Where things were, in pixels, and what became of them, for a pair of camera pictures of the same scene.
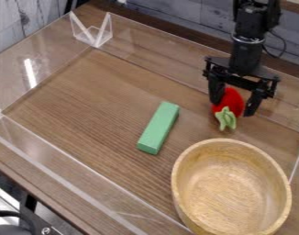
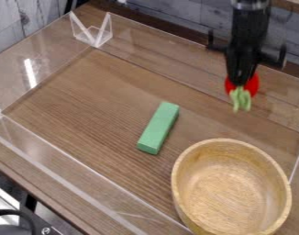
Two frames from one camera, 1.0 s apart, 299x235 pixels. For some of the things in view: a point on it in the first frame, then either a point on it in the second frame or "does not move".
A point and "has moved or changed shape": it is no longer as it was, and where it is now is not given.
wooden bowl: [231, 189] does not move
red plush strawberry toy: [229, 108] has moved or changed shape
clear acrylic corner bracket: [93, 36] does not move
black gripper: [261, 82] to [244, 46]
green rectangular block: [157, 128] does not move
